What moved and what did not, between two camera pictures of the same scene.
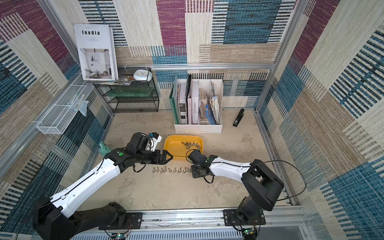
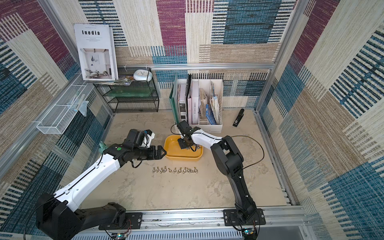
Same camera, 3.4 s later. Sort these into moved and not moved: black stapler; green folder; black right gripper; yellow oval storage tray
Moved: black right gripper
Not moved: yellow oval storage tray; black stapler; green folder
